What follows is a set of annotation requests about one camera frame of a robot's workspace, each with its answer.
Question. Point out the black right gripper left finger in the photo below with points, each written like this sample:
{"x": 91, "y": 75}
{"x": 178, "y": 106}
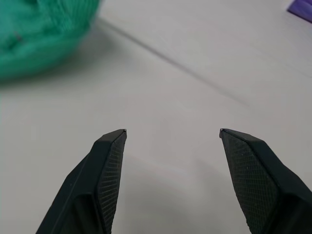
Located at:
{"x": 92, "y": 190}

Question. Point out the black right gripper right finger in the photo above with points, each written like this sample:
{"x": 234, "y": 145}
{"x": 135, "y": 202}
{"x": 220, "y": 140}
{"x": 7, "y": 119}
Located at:
{"x": 263, "y": 185}

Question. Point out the green elastic-waist shorts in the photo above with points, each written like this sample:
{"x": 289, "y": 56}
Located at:
{"x": 36, "y": 36}

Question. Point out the purple tissue box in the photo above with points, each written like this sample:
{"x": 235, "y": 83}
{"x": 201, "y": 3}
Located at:
{"x": 301, "y": 11}

